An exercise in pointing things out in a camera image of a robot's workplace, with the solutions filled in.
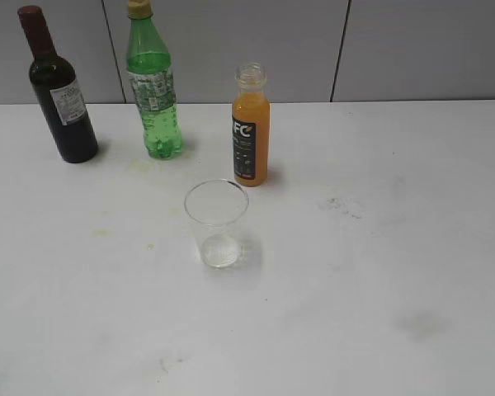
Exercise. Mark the transparent plastic cup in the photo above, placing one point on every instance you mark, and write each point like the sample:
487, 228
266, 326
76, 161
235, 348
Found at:
216, 209

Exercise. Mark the dark red wine bottle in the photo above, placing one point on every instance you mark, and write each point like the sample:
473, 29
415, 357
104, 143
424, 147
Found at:
56, 87

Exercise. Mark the green plastic soda bottle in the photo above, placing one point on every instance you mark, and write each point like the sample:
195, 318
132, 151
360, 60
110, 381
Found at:
149, 67

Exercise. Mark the NFC orange juice bottle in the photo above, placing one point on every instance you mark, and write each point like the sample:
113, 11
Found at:
251, 121

